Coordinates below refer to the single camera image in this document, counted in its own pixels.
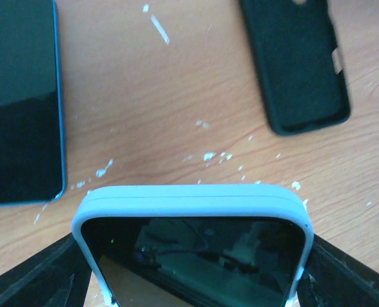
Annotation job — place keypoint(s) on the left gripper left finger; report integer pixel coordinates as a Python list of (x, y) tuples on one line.
[(58, 275)]

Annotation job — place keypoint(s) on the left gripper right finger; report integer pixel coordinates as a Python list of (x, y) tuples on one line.
[(334, 278)]

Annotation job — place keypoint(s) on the phone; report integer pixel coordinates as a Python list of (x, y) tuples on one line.
[(195, 245)]

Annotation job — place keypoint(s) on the blue smartphone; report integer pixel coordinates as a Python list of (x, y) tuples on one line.
[(33, 165)]

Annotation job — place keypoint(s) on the black phone case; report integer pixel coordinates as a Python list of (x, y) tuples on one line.
[(292, 45)]

